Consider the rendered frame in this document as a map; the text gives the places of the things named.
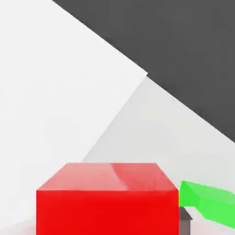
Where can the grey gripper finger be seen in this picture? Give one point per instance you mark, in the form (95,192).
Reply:
(184,222)

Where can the small red cube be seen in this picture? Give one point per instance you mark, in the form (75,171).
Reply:
(107,207)

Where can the small green cube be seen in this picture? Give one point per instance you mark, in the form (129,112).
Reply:
(211,202)

